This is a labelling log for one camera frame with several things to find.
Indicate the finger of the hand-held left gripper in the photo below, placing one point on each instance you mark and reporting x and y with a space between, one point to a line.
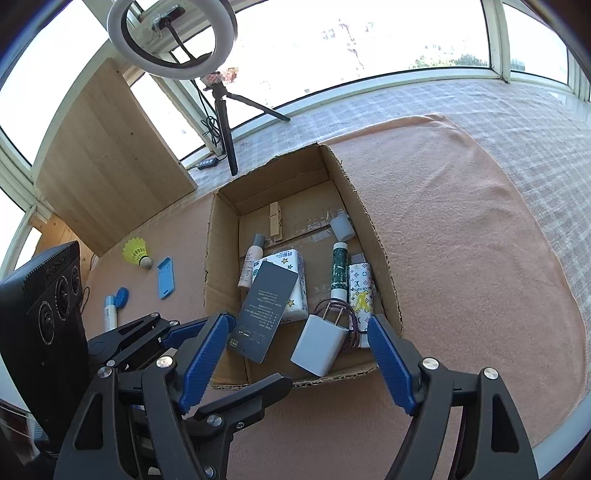
249 397
138 330

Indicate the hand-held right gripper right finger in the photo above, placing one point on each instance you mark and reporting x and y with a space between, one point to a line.
392 364

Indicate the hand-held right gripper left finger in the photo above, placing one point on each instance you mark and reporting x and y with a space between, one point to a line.
203 360

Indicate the dark red rubber bands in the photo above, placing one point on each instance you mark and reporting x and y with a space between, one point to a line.
354 330

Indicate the dark grey card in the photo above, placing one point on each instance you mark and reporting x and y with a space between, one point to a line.
263 314

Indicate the white wall charger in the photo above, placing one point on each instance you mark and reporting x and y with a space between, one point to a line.
318 346

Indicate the patterned white lighter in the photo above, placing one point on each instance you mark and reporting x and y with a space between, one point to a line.
360 290

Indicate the green lip balm tube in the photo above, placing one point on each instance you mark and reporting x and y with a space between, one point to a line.
339 272

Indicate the small pink bottle grey cap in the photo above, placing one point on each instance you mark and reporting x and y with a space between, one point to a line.
251 263

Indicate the white star print tissue pack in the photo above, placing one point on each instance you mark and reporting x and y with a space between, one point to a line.
293 286

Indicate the small white plastic box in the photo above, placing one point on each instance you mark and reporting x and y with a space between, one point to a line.
342 227

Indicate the wooden clothespin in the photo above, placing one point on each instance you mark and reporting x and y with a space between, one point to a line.
275 221

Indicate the cardboard box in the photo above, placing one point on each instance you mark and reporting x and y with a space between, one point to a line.
295 184

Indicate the white bottle with blue cap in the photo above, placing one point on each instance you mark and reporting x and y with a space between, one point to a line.
110 316

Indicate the blue plastic holder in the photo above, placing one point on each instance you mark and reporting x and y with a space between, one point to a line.
166 279

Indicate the yellow shuttlecock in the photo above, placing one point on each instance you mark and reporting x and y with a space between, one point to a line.
135 251

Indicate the light wooden panel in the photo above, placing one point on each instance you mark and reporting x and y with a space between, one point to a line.
55 235

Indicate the pink mat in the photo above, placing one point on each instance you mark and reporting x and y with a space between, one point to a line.
461 277

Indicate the wooden board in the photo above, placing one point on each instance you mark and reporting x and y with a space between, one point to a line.
115 157

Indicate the black tripod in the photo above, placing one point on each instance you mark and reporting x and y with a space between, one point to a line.
227 138

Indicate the checked grey cloth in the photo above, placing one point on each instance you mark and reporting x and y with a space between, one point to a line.
508 120

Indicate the white window frame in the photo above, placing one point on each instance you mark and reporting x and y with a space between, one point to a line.
496 37

